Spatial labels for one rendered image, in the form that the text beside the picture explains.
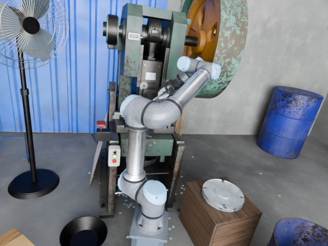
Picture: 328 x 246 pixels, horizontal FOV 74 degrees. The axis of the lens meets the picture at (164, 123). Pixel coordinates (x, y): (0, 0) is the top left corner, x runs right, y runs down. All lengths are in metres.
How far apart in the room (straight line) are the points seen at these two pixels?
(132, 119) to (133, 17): 0.75
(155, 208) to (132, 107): 0.49
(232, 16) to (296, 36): 2.45
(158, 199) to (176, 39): 1.01
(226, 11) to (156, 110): 0.77
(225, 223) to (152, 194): 0.62
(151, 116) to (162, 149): 0.81
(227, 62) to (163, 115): 0.67
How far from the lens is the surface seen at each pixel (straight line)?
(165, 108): 0.87
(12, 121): 3.15
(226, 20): 1.39
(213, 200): 1.57
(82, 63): 2.77
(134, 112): 0.91
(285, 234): 1.64
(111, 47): 1.68
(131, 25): 1.49
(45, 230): 1.87
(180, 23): 1.56
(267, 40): 3.51
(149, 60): 1.60
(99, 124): 1.48
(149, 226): 1.17
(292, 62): 3.87
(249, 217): 1.65
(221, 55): 1.38
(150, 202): 1.07
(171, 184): 1.80
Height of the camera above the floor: 1.37
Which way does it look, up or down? 22 degrees down
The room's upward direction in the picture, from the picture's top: 8 degrees clockwise
